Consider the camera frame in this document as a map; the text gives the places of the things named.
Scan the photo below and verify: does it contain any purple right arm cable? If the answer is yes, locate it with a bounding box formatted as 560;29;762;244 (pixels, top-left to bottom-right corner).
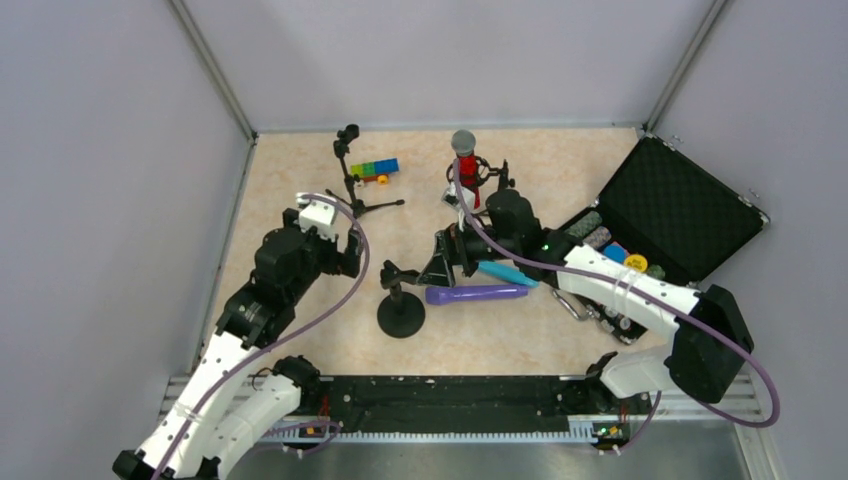
451;158;782;456

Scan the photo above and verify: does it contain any black poker chip case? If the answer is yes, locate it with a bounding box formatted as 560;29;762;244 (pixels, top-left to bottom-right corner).
549;133;770;346

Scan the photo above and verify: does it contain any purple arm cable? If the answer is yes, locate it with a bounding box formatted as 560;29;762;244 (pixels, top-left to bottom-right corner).
451;158;782;456
148;192;371;480

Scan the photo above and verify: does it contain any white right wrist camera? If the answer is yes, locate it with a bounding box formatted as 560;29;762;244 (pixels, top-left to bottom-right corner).
441;184;481;231

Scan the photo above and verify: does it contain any red glitter microphone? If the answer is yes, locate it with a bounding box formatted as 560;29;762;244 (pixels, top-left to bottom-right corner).
451;129;480;209

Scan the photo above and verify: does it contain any black round-base mic stand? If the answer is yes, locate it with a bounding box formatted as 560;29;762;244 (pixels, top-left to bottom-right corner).
377;260;426;339

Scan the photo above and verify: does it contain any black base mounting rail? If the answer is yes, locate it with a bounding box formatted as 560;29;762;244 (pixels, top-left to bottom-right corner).
296;375;650;434

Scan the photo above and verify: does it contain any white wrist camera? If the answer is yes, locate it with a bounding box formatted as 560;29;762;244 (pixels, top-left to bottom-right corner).
296;192;338;242
441;184;481;231

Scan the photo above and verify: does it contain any colourful toy brick block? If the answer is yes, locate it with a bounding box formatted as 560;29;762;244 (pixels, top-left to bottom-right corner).
350;158;400;185

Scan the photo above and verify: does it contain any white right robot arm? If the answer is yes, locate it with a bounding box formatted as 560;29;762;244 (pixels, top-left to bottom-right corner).
417;186;754;404

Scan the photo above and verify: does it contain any purple toy microphone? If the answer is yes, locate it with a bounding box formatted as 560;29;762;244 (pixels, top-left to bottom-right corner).
425;284;530;306

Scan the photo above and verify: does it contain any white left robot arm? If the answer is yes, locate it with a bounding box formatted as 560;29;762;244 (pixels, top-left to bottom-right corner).
112;200;370;479

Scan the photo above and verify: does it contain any black shock-mount tripod stand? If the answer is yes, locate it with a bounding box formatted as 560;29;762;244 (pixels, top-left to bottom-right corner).
476;155;516;190

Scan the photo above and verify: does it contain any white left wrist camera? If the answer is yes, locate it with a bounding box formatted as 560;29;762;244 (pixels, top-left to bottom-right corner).
296;192;338;242

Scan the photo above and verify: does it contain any black tripod mic stand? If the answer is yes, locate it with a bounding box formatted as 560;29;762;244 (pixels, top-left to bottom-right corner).
325;124;405;219

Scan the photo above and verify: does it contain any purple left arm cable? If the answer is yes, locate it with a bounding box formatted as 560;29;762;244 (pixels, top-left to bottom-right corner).
148;192;371;480

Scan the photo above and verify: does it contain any teal toy microphone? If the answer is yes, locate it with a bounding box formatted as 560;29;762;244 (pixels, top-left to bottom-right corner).
478;261;539;288

